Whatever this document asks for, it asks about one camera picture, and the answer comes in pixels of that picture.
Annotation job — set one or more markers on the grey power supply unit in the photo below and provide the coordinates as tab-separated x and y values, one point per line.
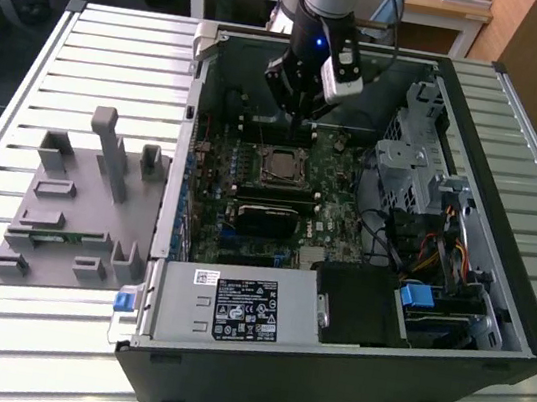
183	299

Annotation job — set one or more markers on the blue disk carrier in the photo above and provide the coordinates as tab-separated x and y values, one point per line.
417	298

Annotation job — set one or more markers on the green spare RAM stick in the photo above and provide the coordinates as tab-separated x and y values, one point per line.
73	237

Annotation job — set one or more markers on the blue case latch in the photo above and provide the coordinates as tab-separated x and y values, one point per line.
124	302

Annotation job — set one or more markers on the green motherboard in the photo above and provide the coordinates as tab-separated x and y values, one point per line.
342	212

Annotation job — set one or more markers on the black plastic fan shroud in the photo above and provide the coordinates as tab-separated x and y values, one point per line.
359	305

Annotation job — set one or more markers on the CPU socket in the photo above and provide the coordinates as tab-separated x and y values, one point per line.
281	183

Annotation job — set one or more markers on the black graphics card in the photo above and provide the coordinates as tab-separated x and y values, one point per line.
265	221

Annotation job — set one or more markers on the small silver heatsink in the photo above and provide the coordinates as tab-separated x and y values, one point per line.
313	258

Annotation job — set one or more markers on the grey parts rack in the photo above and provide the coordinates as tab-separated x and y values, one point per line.
84	214

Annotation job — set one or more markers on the grey metal drive bracket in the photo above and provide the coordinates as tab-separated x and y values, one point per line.
455	186

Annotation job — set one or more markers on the grey metal disk bay cage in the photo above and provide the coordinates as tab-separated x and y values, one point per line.
403	180

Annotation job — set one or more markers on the silver CPU chip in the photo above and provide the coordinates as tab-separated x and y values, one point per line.
284	163

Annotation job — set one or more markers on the thin metal locking lever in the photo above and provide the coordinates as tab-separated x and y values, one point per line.
279	176

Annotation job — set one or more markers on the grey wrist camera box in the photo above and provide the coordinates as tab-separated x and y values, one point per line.
346	88

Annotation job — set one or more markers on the round coin cell battery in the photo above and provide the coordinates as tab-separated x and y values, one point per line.
340	145

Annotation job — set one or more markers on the black open PC case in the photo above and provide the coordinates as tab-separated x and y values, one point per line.
271	388

